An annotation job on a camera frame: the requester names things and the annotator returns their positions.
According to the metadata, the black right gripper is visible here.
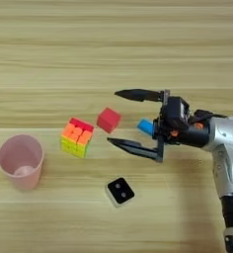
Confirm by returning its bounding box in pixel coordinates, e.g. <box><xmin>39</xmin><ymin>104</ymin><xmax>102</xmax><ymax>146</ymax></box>
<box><xmin>107</xmin><ymin>88</ymin><xmax>211</xmax><ymax>163</ymax></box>

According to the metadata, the blue rectangular block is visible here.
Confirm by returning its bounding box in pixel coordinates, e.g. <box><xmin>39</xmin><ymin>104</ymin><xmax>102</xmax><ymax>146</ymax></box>
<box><xmin>136</xmin><ymin>119</ymin><xmax>155</xmax><ymax>137</ymax></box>

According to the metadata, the multicolour puzzle cube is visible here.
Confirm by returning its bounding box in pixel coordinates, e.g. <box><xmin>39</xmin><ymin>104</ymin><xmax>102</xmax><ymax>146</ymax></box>
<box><xmin>60</xmin><ymin>117</ymin><xmax>95</xmax><ymax>159</ymax></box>

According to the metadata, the pink plastic cup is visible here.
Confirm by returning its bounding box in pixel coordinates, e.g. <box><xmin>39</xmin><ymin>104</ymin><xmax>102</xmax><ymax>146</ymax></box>
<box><xmin>0</xmin><ymin>133</ymin><xmax>44</xmax><ymax>192</ymax></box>

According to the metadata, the red cube block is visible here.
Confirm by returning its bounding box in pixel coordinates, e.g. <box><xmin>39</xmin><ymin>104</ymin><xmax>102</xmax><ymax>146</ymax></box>
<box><xmin>96</xmin><ymin>107</ymin><xmax>122</xmax><ymax>134</ymax></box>

